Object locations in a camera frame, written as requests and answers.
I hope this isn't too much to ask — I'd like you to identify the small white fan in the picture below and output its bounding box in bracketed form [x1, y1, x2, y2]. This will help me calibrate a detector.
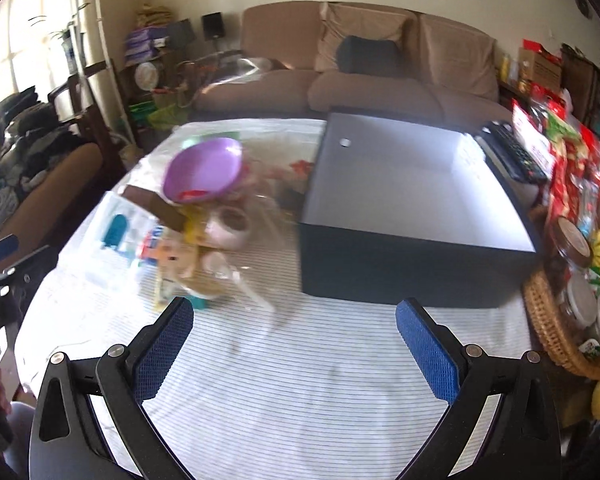
[134, 62, 160, 93]

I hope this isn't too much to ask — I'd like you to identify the white floor stand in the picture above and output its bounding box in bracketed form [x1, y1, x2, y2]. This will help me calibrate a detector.
[62, 0, 136, 146]

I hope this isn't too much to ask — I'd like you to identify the desktop with striped cloth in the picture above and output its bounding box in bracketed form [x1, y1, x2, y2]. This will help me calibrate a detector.
[17, 119, 546, 480]

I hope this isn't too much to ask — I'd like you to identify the dark grey cushion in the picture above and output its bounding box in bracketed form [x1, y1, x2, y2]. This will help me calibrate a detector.
[336, 36, 401, 78]

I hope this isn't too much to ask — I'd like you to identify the wicker basket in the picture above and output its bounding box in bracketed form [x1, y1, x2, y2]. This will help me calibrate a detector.
[522, 260, 600, 378]

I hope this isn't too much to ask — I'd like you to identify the brown lid jar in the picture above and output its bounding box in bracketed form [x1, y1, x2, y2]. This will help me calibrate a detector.
[550, 217, 593, 268]

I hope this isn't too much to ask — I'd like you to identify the purple plastic bowl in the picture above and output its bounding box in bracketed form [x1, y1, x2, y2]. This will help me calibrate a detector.
[162, 137, 244, 204]

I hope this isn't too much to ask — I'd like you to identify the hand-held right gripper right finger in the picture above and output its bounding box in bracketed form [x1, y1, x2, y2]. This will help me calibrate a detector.
[395, 297, 563, 480]

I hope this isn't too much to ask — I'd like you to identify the pile of clothes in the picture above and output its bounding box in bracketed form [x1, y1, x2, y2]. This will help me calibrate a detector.
[0, 87, 86, 191]

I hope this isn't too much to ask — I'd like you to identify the black remote control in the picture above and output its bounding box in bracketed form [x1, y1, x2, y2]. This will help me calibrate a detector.
[480, 121, 551, 183]

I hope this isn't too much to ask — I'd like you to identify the red white snack packet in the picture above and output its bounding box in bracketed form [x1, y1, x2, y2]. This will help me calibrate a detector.
[511, 100, 556, 171]

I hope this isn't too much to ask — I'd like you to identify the brown cardboard box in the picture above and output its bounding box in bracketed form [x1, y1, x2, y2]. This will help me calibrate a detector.
[517, 45, 563, 93]

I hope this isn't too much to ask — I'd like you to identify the dark wooden cabinet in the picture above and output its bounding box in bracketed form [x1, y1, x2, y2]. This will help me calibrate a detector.
[560, 45, 600, 136]

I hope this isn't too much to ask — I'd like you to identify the brown fabric sofa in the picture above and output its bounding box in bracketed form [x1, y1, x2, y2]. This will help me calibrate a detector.
[192, 2, 513, 123]

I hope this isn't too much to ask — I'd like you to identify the black speaker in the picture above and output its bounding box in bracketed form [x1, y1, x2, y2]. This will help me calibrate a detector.
[201, 11, 226, 40]

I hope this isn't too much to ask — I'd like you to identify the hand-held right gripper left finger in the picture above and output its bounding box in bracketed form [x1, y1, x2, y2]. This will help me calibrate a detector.
[28, 296, 196, 480]

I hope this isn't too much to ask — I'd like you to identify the stack of purple packages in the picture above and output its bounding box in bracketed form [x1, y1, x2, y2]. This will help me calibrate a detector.
[125, 27, 168, 63]

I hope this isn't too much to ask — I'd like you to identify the dark wooden chair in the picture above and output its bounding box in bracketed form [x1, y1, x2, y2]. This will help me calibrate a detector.
[47, 57, 146, 161]

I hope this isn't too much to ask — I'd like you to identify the beige sofa pillow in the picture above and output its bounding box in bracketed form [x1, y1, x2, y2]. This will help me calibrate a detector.
[314, 2, 416, 73]

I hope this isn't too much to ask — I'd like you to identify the brown cardboard piece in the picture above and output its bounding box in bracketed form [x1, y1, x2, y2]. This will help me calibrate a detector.
[122, 185, 188, 233]

